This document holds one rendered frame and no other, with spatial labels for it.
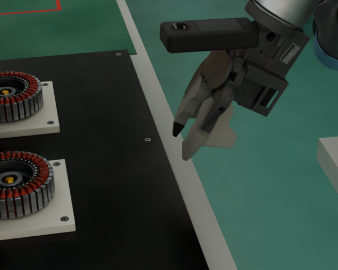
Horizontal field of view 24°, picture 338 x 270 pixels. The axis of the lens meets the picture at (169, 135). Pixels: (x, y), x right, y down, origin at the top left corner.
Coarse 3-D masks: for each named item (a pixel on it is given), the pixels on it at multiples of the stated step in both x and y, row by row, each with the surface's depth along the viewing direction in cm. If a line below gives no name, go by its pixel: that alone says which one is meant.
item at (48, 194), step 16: (0, 160) 102; (16, 160) 102; (32, 160) 102; (0, 176) 100; (16, 176) 100; (32, 176) 101; (48, 176) 99; (0, 192) 96; (16, 192) 95; (32, 192) 96; (48, 192) 98; (0, 208) 95; (16, 208) 95; (32, 208) 97
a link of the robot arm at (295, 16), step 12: (264, 0) 92; (276, 0) 91; (288, 0) 90; (300, 0) 91; (312, 0) 91; (264, 12) 92; (276, 12) 91; (288, 12) 91; (300, 12) 92; (312, 12) 93; (288, 24) 93; (300, 24) 93
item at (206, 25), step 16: (160, 32) 94; (176, 32) 92; (192, 32) 92; (208, 32) 92; (224, 32) 93; (240, 32) 93; (256, 32) 94; (176, 48) 92; (192, 48) 93; (208, 48) 93; (224, 48) 94; (240, 48) 94
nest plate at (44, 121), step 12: (48, 84) 128; (48, 96) 124; (48, 108) 121; (12, 120) 118; (24, 120) 118; (36, 120) 118; (48, 120) 118; (0, 132) 115; (12, 132) 115; (24, 132) 116; (36, 132) 116; (48, 132) 116
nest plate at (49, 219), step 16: (64, 160) 108; (64, 176) 105; (64, 192) 102; (48, 208) 98; (64, 208) 98; (0, 224) 96; (16, 224) 96; (32, 224) 96; (48, 224) 96; (64, 224) 96
